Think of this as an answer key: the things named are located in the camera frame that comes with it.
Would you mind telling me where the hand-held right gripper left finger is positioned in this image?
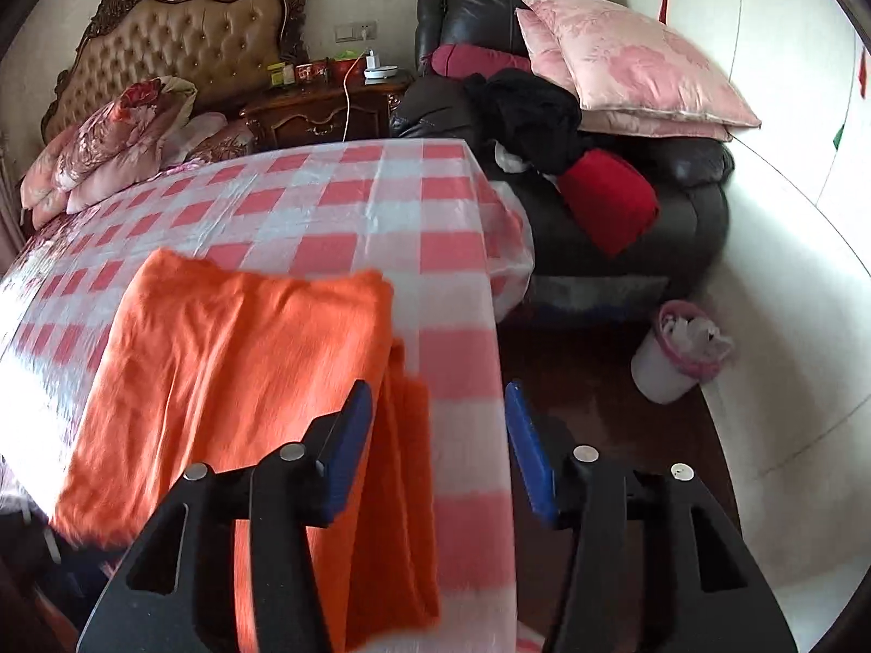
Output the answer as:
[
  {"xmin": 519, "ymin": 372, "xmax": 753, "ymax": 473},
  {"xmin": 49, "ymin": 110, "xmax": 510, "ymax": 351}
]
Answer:
[{"xmin": 76, "ymin": 379, "xmax": 375, "ymax": 653}]

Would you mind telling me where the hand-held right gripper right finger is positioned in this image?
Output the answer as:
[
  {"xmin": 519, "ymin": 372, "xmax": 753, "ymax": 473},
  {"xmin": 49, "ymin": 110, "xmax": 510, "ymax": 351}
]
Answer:
[{"xmin": 505, "ymin": 381, "xmax": 799, "ymax": 653}]

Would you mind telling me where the orange towel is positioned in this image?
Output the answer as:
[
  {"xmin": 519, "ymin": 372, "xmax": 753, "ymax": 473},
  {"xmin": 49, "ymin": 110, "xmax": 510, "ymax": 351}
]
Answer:
[{"xmin": 51, "ymin": 248, "xmax": 443, "ymax": 653}]

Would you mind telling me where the white trash bin pink liner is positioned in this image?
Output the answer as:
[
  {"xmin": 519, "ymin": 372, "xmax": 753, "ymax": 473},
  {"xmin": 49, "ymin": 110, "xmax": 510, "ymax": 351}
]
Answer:
[{"xmin": 629, "ymin": 299, "xmax": 739, "ymax": 405}]

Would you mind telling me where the black leather sofa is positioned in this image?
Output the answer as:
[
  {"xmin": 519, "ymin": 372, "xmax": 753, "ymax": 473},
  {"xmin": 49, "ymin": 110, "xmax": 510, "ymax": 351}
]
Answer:
[{"xmin": 391, "ymin": 0, "xmax": 737, "ymax": 300}]

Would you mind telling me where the red cloth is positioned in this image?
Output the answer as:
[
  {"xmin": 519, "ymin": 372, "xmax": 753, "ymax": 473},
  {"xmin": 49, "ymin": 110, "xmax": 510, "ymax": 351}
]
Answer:
[{"xmin": 559, "ymin": 148, "xmax": 660, "ymax": 258}]

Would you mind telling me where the carved wooden nightstand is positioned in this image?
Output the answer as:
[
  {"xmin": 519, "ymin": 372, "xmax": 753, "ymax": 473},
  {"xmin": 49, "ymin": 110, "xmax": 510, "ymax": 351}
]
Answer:
[{"xmin": 238, "ymin": 71, "xmax": 416, "ymax": 151}]

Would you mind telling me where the black clothing pile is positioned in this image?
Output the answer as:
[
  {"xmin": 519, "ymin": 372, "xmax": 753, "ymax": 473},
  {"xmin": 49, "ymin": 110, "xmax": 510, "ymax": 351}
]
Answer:
[{"xmin": 463, "ymin": 68, "xmax": 584, "ymax": 175}]

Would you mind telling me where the pink floral pillow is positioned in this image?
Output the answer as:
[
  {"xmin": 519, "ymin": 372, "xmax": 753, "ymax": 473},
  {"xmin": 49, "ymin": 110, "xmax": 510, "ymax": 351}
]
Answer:
[
  {"xmin": 515, "ymin": 8, "xmax": 734, "ymax": 144},
  {"xmin": 520, "ymin": 0, "xmax": 762, "ymax": 129}
]

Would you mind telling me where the white bed pillow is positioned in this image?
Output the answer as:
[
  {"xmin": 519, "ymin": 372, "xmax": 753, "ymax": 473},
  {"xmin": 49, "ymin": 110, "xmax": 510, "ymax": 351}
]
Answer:
[{"xmin": 167, "ymin": 112, "xmax": 230, "ymax": 164}]

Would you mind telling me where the brown floral folded quilt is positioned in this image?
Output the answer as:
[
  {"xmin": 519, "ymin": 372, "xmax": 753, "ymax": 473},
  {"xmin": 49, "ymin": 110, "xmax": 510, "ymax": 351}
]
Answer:
[{"xmin": 54, "ymin": 77, "xmax": 198, "ymax": 190}]

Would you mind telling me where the maroon cushion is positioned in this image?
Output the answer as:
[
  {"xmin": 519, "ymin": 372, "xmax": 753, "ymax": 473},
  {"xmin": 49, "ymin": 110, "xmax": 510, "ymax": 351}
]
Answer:
[{"xmin": 431, "ymin": 44, "xmax": 533, "ymax": 80}]

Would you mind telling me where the pink folded quilt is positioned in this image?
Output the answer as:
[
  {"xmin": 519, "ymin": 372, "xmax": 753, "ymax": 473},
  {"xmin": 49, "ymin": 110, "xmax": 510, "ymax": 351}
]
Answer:
[{"xmin": 20, "ymin": 128, "xmax": 171, "ymax": 227}]

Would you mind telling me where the tufted carved wooden headboard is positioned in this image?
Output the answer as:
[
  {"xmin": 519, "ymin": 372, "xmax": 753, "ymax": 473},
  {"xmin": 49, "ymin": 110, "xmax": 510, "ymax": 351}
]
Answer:
[{"xmin": 41, "ymin": 0, "xmax": 310, "ymax": 144}]

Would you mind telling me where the white charger with cable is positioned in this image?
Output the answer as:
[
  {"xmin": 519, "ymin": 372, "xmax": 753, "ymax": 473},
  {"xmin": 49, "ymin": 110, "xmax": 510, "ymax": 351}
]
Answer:
[{"xmin": 342, "ymin": 47, "xmax": 383, "ymax": 144}]

